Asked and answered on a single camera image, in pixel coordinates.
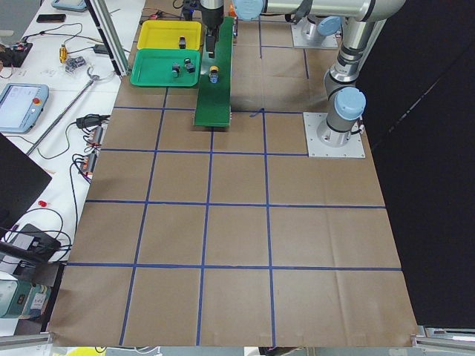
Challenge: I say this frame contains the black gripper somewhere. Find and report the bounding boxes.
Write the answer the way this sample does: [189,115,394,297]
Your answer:
[205,26,218,59]

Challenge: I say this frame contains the yellow push button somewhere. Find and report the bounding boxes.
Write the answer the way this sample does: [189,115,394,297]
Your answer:
[178,36,186,49]
[209,65,219,84]

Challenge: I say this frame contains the green push button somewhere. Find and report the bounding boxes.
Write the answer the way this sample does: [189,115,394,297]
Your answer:
[184,58,196,73]
[171,63,181,78]

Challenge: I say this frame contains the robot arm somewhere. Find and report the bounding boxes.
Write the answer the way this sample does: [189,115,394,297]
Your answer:
[232,0,404,113]
[200,0,224,59]

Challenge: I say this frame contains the yellow plastic tray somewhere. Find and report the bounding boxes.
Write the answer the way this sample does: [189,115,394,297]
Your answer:
[137,20,202,50]

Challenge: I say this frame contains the green plastic tray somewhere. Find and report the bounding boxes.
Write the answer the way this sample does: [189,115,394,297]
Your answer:
[130,48,201,88]

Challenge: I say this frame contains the green conveyor belt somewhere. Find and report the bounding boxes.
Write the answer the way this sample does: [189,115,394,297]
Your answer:
[194,16,235,128]

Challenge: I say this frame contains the black power adapter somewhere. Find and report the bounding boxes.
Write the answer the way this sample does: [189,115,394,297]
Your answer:
[93,44,108,54]

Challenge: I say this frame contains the metal claw rod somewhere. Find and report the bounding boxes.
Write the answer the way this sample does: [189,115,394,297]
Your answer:
[26,67,115,156]

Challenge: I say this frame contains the black smartphone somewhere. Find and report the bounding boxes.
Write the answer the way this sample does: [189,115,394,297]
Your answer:
[36,13,66,23]

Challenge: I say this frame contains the blue teach pendant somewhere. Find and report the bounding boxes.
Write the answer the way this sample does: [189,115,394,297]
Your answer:
[1,83,49,134]

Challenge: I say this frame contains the black monitor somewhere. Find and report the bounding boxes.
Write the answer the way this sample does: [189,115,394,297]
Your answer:
[0,135,52,229]

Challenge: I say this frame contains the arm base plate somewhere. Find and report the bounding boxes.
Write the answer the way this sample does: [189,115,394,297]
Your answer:
[291,16,341,50]
[303,112,366,159]

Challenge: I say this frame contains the aluminium frame post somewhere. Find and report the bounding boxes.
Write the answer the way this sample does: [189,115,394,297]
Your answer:
[85,0,130,77]

